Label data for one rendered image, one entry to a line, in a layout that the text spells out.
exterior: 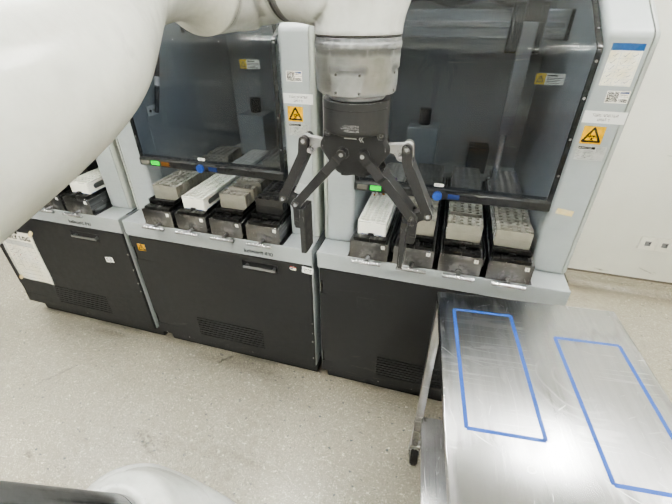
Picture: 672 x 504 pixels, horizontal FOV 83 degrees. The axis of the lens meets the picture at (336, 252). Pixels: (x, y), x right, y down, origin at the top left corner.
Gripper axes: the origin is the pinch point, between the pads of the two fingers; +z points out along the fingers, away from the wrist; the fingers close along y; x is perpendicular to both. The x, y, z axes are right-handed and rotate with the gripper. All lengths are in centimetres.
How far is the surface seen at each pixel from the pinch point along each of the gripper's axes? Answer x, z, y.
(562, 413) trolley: 12, 38, 40
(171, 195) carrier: 74, 36, -93
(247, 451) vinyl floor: 27, 120, -47
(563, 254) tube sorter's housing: 75, 39, 52
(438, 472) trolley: 24, 92, 23
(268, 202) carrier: 74, 33, -50
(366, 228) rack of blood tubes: 70, 36, -12
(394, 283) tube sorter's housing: 66, 55, 0
